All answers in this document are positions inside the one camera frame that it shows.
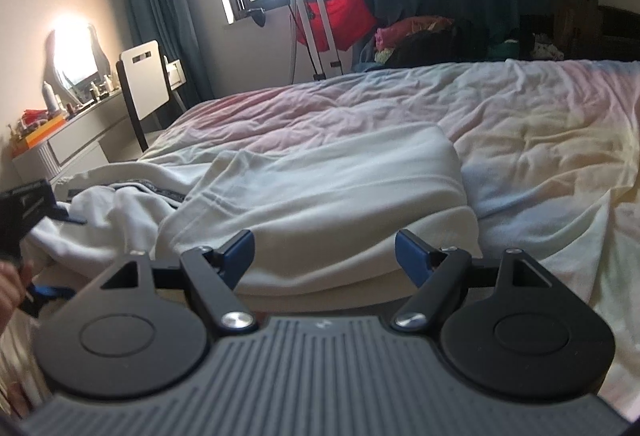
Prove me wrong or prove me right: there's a white spray bottle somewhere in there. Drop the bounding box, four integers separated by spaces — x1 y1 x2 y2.
41 81 60 115

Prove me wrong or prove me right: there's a wavy vanity mirror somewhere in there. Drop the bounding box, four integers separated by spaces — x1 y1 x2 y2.
43 11 111 107

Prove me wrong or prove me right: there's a person left hand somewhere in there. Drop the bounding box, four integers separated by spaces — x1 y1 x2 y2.
0 261 32 333

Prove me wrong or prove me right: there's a white dressing table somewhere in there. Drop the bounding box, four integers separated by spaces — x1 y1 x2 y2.
13 92 142 185

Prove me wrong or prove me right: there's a pastel bed sheet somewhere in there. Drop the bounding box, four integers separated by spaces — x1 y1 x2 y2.
0 58 640 417

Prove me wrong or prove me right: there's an orange box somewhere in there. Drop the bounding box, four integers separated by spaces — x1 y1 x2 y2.
13 115 66 156

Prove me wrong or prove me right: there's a pink clothes pile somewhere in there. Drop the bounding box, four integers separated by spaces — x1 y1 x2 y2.
374 16 454 52

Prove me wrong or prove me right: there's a white zip hoodie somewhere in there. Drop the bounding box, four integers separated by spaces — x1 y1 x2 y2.
22 124 480 313

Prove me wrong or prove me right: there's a white black chair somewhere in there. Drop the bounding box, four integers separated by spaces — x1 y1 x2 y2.
116 40 186 152

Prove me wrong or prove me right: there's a red bag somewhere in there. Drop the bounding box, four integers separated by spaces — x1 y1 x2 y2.
306 0 378 52

